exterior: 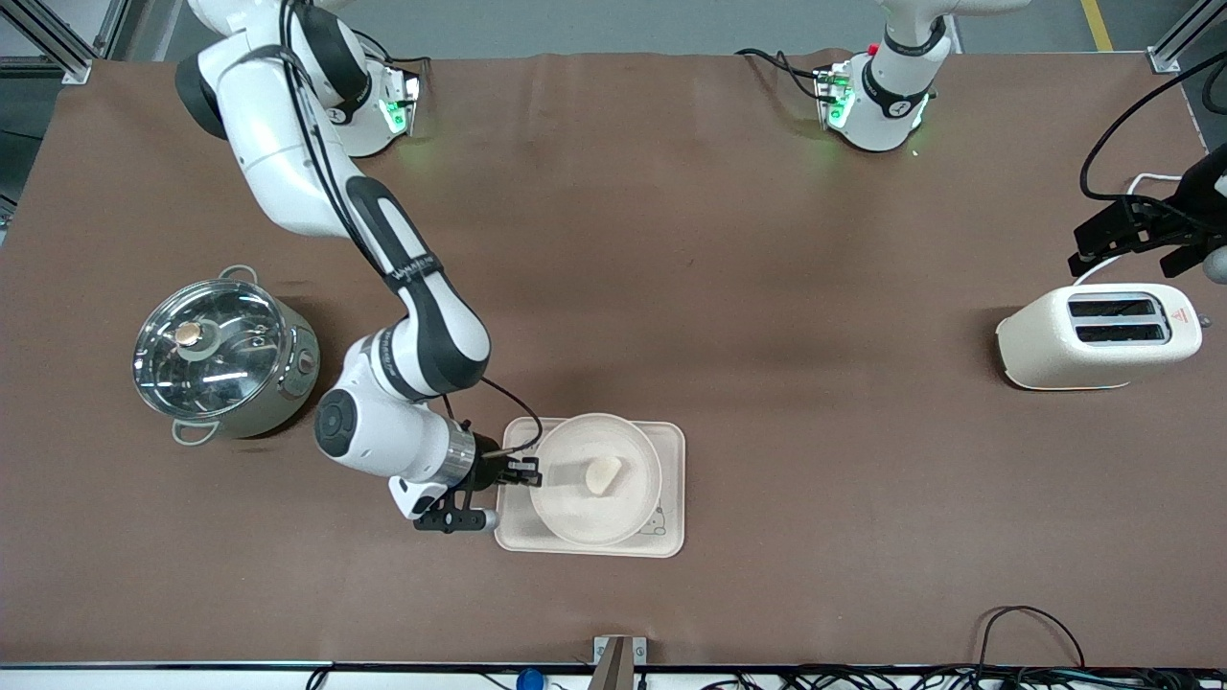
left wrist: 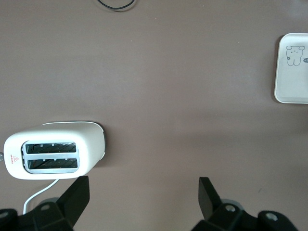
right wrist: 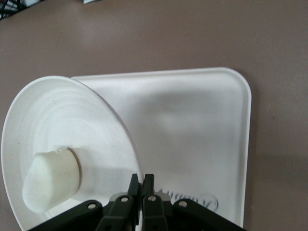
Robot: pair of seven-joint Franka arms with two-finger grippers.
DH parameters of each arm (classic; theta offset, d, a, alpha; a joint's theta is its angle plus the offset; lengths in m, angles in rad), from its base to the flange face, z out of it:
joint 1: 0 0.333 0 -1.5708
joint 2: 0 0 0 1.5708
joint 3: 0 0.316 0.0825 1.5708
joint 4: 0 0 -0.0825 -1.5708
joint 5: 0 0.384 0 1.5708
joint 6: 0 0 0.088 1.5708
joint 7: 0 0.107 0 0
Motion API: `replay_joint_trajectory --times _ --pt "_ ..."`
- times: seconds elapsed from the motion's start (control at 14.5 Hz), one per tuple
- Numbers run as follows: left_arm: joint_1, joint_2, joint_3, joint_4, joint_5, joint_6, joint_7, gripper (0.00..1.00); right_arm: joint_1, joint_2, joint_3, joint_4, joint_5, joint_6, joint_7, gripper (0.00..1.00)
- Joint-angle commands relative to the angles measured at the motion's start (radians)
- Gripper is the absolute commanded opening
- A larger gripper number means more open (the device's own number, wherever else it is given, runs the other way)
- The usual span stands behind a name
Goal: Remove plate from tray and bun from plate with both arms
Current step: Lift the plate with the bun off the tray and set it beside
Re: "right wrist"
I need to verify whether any round cream plate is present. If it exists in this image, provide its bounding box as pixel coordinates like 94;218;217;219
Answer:
0;75;145;231

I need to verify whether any white steamed bun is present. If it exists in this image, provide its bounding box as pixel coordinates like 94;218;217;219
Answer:
21;147;81;214

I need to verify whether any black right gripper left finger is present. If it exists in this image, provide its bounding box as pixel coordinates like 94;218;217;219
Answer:
28;173;140;231

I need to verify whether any cream rabbit print tray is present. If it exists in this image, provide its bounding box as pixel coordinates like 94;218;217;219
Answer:
71;67;252;230

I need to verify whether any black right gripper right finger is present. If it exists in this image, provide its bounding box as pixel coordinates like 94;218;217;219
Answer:
141;173;246;231

